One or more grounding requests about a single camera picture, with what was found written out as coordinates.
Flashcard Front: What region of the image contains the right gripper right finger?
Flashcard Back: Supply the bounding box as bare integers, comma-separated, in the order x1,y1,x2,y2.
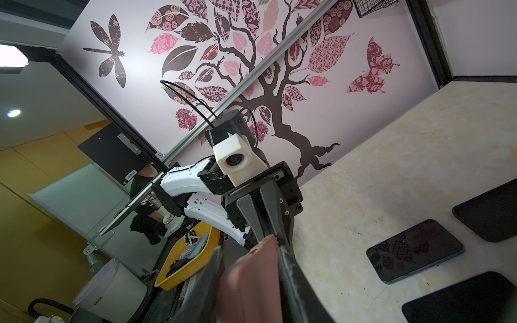
278,246,334,323

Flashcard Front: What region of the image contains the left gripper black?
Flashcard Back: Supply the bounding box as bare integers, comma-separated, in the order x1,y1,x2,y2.
222,161,303,246

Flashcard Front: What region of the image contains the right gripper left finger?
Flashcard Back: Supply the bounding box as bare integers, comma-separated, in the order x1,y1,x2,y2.
170,247,224,323

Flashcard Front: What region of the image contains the black phone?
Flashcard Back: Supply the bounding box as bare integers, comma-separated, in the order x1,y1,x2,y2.
366,219,464,285
216,234,283,322

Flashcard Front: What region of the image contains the black smartphone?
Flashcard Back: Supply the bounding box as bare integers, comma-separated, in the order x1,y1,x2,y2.
402,271,516,322

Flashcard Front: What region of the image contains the black phone case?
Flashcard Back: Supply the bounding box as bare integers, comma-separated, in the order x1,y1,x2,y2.
452,179,516,243

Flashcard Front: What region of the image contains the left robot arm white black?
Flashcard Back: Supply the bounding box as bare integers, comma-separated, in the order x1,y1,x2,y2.
153,110,303,250

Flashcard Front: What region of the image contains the yellow plastic bin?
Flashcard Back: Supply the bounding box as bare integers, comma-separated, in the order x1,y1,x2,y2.
154,222,221,291

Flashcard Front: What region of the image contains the white bucket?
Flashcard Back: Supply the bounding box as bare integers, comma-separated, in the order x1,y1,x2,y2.
73,258,148,323

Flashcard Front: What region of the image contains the person in black clothes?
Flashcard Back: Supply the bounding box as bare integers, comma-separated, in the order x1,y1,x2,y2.
129,164,167,246

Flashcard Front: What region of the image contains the computer monitor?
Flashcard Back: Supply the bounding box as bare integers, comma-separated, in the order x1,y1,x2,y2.
78,124,152,185

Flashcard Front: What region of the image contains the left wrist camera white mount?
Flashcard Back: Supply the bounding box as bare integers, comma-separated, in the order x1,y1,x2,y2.
205,119,269,187

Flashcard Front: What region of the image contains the aluminium rail left wall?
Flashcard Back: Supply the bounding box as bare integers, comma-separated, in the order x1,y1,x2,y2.
161,0,336,164

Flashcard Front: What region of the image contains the black wire basket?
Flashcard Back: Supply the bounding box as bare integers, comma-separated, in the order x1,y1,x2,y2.
353,0,399,18

